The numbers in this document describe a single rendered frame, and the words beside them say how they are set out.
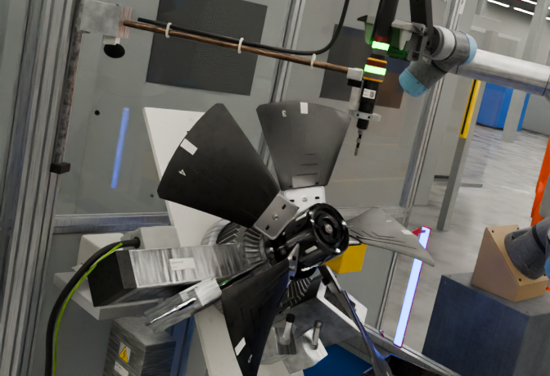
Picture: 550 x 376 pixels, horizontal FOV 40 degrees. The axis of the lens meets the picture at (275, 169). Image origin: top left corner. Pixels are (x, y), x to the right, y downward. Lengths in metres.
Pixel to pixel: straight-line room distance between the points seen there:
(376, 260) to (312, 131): 1.42
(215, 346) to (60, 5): 0.83
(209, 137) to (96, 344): 0.99
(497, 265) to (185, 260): 1.03
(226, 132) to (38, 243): 0.62
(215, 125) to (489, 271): 1.05
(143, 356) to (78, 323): 0.47
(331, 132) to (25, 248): 0.78
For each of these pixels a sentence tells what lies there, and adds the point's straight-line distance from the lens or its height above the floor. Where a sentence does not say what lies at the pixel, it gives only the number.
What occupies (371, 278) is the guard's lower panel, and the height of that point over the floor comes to 0.70.
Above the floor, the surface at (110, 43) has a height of 1.49.
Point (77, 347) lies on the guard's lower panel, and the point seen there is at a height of 0.61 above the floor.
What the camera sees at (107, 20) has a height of 1.54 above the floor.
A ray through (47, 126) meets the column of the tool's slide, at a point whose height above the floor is 1.28.
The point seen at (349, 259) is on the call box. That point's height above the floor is 1.02.
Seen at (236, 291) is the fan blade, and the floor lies 1.14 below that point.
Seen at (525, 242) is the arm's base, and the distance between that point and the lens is 2.23.
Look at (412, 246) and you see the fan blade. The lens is 1.80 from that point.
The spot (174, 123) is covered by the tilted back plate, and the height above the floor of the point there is 1.33.
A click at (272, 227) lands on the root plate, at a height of 1.20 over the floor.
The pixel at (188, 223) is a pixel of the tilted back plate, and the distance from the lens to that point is 1.70.
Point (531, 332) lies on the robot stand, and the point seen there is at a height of 0.95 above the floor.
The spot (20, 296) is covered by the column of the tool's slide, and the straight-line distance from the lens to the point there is 1.93.
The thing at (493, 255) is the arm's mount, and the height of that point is 1.10.
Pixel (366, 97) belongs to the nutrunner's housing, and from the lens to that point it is 1.61.
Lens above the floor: 1.60
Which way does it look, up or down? 10 degrees down
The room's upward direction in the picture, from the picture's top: 12 degrees clockwise
